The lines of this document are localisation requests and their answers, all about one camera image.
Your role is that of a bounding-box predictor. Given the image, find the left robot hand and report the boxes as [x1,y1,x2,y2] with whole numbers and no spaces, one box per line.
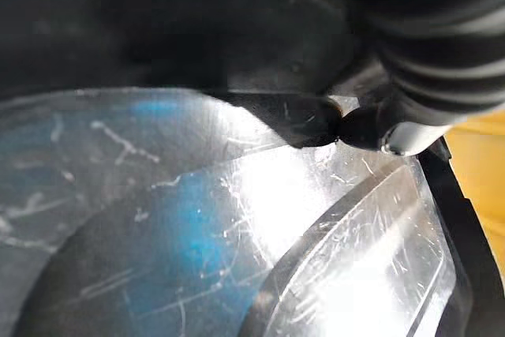
[315,0,505,155]

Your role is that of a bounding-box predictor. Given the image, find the black plastic housing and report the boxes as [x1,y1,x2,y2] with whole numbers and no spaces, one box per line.
[0,87,505,337]
[0,0,392,149]

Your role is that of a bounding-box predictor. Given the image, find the yellow shelf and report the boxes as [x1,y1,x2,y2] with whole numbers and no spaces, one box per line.
[444,110,505,275]

